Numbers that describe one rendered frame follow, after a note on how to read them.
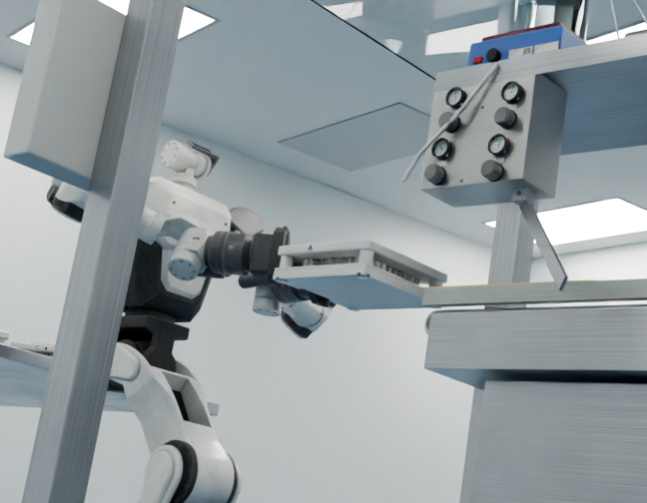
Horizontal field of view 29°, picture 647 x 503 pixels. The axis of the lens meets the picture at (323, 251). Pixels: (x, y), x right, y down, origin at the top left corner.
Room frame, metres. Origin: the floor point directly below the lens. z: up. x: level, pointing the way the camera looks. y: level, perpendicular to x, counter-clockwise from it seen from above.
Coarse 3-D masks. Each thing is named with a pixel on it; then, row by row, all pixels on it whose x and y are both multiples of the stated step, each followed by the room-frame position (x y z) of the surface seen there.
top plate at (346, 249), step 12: (360, 240) 2.28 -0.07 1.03; (288, 252) 2.41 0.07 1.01; (300, 252) 2.39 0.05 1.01; (312, 252) 2.37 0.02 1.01; (324, 252) 2.35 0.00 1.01; (336, 252) 2.33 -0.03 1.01; (348, 252) 2.32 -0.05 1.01; (384, 252) 2.29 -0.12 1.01; (396, 252) 2.32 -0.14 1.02; (396, 264) 2.35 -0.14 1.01; (408, 264) 2.35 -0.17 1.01; (420, 264) 2.37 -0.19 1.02; (420, 276) 2.41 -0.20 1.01; (432, 276) 2.40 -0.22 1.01; (444, 276) 2.43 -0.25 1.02
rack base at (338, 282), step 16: (288, 272) 2.40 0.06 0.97; (304, 272) 2.37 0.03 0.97; (320, 272) 2.34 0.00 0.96; (336, 272) 2.31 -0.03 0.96; (352, 272) 2.28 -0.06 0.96; (368, 272) 2.27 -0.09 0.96; (384, 272) 2.30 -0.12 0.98; (304, 288) 2.47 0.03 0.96; (320, 288) 2.45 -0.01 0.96; (336, 288) 2.42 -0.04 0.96; (352, 288) 2.40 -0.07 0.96; (368, 288) 2.38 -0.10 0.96; (384, 288) 2.35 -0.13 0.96; (400, 288) 2.34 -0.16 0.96; (416, 288) 2.37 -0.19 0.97; (352, 304) 2.55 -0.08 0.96; (368, 304) 2.52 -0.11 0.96; (384, 304) 2.50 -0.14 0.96; (400, 304) 2.47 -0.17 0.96; (416, 304) 2.45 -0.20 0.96
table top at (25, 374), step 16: (0, 352) 3.13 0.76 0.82; (16, 352) 3.16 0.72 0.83; (32, 352) 3.19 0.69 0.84; (0, 368) 3.37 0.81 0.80; (16, 368) 3.31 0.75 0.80; (32, 368) 3.26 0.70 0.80; (48, 368) 3.23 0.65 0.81; (0, 384) 3.77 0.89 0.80; (16, 384) 3.70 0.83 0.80; (32, 384) 3.63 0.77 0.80; (0, 400) 4.27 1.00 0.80; (16, 400) 4.18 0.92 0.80; (32, 400) 4.09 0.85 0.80; (112, 400) 3.70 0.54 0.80
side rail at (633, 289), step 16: (432, 288) 2.14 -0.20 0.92; (448, 288) 2.11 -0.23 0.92; (464, 288) 2.09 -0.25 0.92; (480, 288) 2.07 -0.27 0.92; (496, 288) 2.04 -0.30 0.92; (512, 288) 2.02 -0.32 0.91; (528, 288) 2.00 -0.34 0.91; (544, 288) 1.98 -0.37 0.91; (576, 288) 1.93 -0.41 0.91; (592, 288) 1.91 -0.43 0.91; (608, 288) 1.89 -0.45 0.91; (624, 288) 1.87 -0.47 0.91; (640, 288) 1.86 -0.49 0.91; (432, 304) 2.13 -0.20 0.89; (448, 304) 2.11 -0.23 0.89; (464, 304) 2.09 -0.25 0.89; (480, 304) 2.07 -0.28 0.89; (496, 304) 2.05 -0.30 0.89
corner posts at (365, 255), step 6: (360, 252) 2.28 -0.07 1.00; (366, 252) 2.27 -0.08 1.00; (372, 252) 2.28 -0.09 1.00; (282, 258) 2.43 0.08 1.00; (288, 258) 2.42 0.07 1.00; (294, 258) 2.43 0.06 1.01; (360, 258) 2.27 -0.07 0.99; (366, 258) 2.27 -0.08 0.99; (372, 258) 2.28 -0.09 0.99; (282, 264) 2.42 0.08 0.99; (288, 264) 2.42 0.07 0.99; (432, 282) 2.42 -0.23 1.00; (438, 282) 2.42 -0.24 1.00
